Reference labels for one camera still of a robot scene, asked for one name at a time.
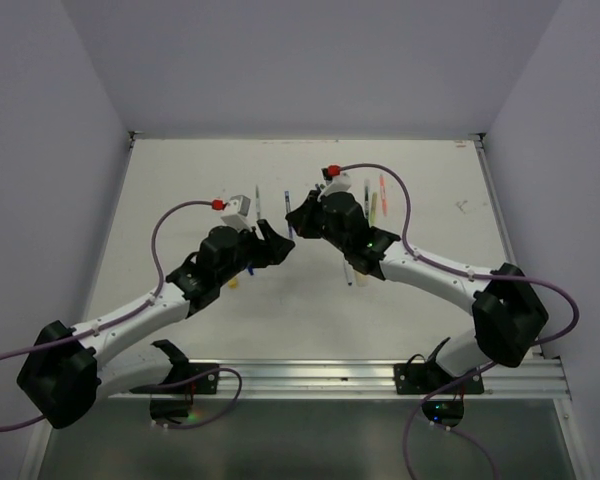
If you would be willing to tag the orange highlighter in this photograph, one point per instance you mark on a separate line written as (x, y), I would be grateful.
(383, 196)

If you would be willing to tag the aluminium rail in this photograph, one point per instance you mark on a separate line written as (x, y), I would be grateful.
(331, 379)

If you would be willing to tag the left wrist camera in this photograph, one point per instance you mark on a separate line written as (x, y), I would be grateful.
(235, 213)

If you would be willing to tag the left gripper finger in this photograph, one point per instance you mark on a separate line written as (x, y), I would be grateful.
(272, 253)
(271, 238)

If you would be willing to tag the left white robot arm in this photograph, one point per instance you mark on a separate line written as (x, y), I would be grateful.
(65, 368)

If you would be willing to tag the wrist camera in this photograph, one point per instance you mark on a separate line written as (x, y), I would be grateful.
(235, 213)
(334, 183)

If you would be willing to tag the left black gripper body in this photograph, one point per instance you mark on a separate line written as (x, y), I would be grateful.
(248, 249)

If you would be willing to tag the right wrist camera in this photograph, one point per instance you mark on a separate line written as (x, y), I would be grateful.
(334, 183)

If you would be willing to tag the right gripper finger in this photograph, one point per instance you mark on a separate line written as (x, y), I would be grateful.
(311, 208)
(302, 222)

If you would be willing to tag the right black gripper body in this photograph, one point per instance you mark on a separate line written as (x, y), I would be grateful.
(331, 236)

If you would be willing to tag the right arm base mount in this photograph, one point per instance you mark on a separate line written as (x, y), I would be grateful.
(420, 376)

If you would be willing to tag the blue pen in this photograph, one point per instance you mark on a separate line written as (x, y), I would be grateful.
(287, 201)

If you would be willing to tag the dark green clear highlighter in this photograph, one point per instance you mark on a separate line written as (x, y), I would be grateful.
(367, 198)

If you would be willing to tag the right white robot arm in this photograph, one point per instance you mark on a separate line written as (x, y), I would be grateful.
(507, 313)

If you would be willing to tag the olive yellow highlighter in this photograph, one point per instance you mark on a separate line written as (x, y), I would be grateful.
(373, 208)

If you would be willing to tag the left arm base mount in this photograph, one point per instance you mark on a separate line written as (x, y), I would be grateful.
(183, 380)

